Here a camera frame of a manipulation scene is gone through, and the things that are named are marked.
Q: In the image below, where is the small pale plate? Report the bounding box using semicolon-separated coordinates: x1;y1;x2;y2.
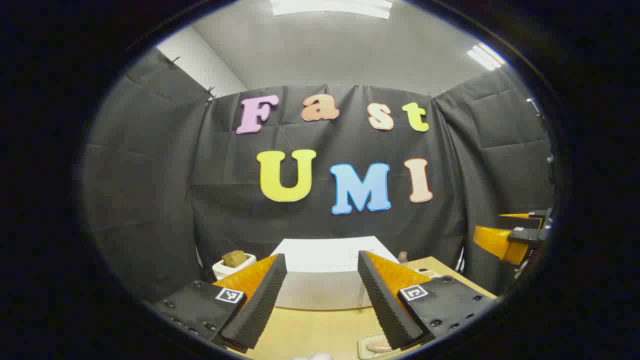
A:
357;334;396;360

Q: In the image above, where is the brown toast slice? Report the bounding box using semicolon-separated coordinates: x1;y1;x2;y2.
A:
221;250;248;268

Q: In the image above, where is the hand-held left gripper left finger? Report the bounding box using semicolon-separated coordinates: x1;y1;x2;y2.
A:
152;253;288;351

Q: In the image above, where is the white toaster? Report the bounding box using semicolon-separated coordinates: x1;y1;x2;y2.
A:
212;252;257;281

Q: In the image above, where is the small ceiling light panel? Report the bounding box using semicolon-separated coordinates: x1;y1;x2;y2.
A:
467;42;506;71

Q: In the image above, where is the white microwave oven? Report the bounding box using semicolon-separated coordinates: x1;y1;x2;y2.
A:
270;236;401;311

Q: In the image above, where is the long ceiling light panel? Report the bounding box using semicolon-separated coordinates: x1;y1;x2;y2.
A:
270;0;393;20

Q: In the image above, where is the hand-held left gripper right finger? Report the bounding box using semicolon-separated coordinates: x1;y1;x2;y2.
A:
357;250;496;351

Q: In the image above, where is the black backdrop cloth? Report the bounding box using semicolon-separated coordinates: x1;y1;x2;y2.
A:
82;47;556;303

